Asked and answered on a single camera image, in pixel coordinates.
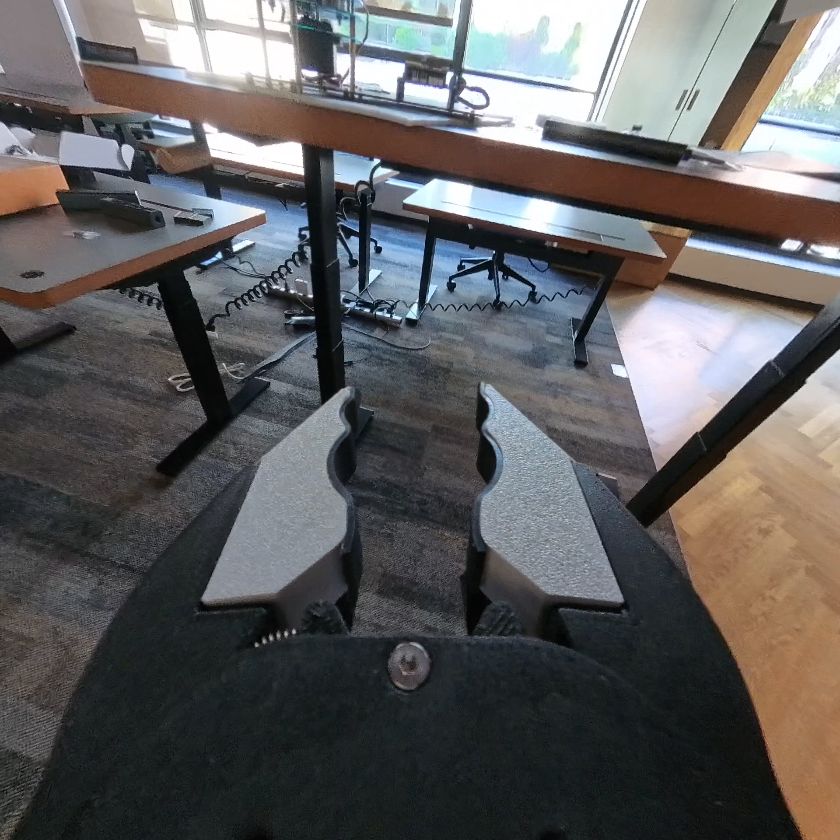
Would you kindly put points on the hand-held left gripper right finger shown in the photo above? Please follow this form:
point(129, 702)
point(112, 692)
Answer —
point(544, 525)

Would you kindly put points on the black power strip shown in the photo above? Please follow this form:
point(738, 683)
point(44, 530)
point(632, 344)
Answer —
point(111, 207)

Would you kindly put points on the long black bar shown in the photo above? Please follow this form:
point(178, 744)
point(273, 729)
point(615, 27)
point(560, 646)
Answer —
point(610, 141)

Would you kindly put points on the black chair base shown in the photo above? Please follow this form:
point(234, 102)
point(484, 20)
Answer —
point(492, 272)

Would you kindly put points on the white cabinet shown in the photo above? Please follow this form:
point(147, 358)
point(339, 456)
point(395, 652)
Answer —
point(689, 65)

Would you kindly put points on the open orange cardboard box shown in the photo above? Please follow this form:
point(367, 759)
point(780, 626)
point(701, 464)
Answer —
point(131, 253)

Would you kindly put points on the small black block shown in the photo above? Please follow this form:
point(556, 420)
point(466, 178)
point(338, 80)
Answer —
point(193, 216)

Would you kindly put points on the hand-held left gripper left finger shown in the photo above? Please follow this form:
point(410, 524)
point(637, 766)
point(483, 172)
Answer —
point(295, 525)

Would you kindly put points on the white floor power strip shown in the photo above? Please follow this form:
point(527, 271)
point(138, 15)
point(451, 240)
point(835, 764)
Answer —
point(367, 313)

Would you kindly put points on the black desk leg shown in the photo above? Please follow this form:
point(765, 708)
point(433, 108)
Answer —
point(722, 433)

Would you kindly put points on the white box lid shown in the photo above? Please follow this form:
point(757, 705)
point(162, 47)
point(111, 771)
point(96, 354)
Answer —
point(92, 151)

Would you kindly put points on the black swivel chair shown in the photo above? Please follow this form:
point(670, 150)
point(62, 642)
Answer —
point(354, 216)

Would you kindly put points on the small grey desk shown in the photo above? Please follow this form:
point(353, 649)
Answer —
point(525, 220)

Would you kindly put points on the metal equipment rack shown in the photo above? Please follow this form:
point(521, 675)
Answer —
point(321, 46)

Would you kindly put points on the long wooden edged desk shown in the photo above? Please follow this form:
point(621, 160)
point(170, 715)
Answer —
point(459, 154)

